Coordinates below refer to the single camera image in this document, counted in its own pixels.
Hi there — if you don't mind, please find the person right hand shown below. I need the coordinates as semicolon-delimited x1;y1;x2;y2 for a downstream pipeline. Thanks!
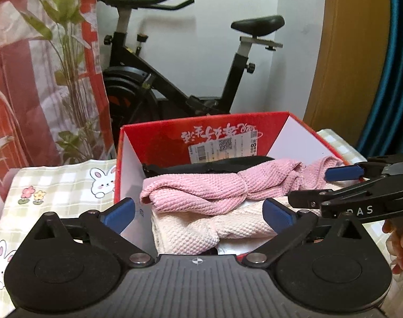
382;219;403;275

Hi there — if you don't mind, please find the black eye mask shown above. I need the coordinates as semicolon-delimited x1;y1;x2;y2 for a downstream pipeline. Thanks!
142;156;273;178

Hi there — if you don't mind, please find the light pink towel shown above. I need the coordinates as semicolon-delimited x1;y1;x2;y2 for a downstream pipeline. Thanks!
151;200;276;255

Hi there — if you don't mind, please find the red strawberry cardboard box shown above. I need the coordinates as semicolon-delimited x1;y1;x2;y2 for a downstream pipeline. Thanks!
115;112;342;255

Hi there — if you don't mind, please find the teal curtain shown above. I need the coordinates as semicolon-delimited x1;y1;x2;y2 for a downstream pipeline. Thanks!
356;0;403;157

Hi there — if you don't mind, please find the printed red backdrop cloth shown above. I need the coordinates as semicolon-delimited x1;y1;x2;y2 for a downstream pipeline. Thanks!
0;0;116;217

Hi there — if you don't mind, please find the pink waffle towel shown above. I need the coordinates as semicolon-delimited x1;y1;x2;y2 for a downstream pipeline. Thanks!
140;156;343;216

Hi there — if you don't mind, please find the wooden door panel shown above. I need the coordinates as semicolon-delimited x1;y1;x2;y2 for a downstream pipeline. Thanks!
304;0;391;145

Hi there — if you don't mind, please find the black exercise bike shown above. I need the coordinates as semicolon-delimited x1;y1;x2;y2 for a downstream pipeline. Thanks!
97;0;285;137

